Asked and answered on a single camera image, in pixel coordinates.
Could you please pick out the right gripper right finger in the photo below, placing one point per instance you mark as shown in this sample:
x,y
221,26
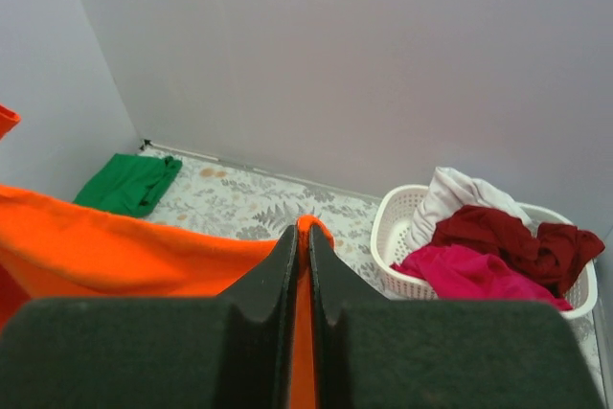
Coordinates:
x,y
372,352

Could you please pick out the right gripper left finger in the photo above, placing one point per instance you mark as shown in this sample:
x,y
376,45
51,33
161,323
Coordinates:
x,y
228,351

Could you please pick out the orange t-shirt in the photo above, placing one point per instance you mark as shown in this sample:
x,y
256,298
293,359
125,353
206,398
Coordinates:
x,y
54,249

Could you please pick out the magenta pink t-shirt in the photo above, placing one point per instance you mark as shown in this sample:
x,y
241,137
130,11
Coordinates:
x,y
458,273

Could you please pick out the white plastic laundry basket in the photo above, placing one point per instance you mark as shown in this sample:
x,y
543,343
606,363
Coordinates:
x,y
389,245

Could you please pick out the floral patterned table mat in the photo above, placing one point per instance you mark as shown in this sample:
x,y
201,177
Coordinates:
x,y
218,199

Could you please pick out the white t-shirt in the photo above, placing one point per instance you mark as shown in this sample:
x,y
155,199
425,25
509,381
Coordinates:
x,y
448,191

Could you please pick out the folded green t-shirt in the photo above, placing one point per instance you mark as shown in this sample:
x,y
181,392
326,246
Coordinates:
x,y
129,185

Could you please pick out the dark red t-shirt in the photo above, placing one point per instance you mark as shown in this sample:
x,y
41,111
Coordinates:
x,y
553,257

